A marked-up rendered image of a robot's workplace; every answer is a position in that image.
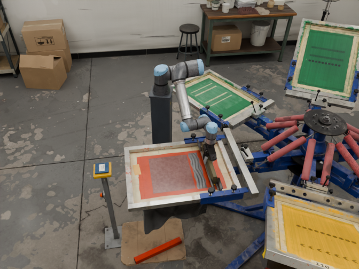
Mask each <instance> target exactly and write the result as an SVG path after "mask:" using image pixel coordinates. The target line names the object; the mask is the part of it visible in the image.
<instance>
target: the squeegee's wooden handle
mask: <svg viewBox="0 0 359 269"><path fill-rule="evenodd" d="M203 144H205V143H202V146H201V150H202V152H203V154H204V151H203ZM206 164H207V168H208V171H209V174H210V177H211V179H212V181H213V184H216V182H217V175H216V172H215V169H214V166H213V163H212V161H211V160H210V158H209V156H208V159H207V162H206Z"/></svg>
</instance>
